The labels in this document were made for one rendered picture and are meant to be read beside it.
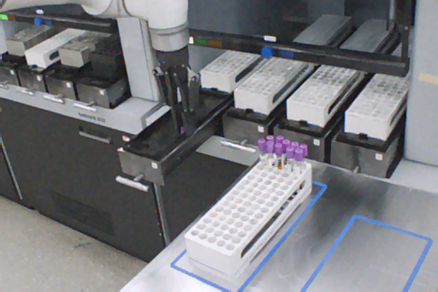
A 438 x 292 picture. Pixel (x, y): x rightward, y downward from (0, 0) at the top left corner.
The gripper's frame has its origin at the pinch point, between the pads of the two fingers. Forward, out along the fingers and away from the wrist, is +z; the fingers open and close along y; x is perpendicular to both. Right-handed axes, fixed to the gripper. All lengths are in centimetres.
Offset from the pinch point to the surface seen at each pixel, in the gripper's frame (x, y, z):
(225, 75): -22.1, 0.8, -2.2
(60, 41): -27, 73, -2
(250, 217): 28.8, -35.7, -3.8
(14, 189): -11, 113, 67
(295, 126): -12.2, -24.8, 2.7
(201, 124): -5.6, -1.2, 3.9
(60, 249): -5, 81, 84
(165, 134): 2.3, 4.6, 3.9
